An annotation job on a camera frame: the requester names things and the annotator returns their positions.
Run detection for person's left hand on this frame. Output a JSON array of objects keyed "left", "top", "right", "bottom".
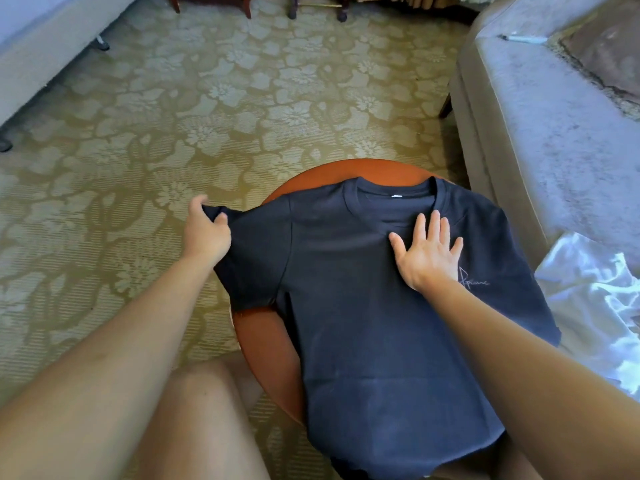
[{"left": 182, "top": 193, "right": 233, "bottom": 268}]

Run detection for person's right hand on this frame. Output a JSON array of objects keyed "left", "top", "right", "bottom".
[{"left": 388, "top": 209, "right": 465, "bottom": 294}]

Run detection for dark navy T-shirt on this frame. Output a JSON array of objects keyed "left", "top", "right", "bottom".
[{"left": 203, "top": 175, "right": 562, "bottom": 480}]

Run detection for pile of clothes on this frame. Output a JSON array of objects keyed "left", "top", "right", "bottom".
[{"left": 535, "top": 231, "right": 640, "bottom": 401}]

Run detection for person's right forearm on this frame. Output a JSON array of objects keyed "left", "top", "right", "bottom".
[{"left": 420, "top": 279, "right": 640, "bottom": 480}]

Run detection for person's left forearm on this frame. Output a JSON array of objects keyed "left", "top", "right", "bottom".
[{"left": 0, "top": 255, "right": 216, "bottom": 480}]

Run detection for person's right leg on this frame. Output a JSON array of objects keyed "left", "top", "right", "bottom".
[{"left": 430, "top": 435, "right": 546, "bottom": 480}]

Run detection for round wooden table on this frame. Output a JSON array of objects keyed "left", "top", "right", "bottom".
[{"left": 233, "top": 159, "right": 441, "bottom": 426}]

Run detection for grey velvet chaise sofa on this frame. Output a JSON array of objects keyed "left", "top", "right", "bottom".
[{"left": 440, "top": 0, "right": 640, "bottom": 271}]

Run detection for dark wooden nightstand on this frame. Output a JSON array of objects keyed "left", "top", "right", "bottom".
[{"left": 168, "top": 0, "right": 253, "bottom": 18}]

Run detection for white bed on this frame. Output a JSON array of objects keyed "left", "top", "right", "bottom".
[{"left": 0, "top": 0, "right": 141, "bottom": 151}]

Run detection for black valet stand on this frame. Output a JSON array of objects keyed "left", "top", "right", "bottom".
[{"left": 288, "top": 0, "right": 349, "bottom": 23}]

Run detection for beige curtain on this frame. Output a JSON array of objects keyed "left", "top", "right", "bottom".
[{"left": 355, "top": 0, "right": 471, "bottom": 11}]

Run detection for brown fringed cushion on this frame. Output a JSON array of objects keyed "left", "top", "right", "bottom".
[{"left": 555, "top": 0, "right": 640, "bottom": 101}]

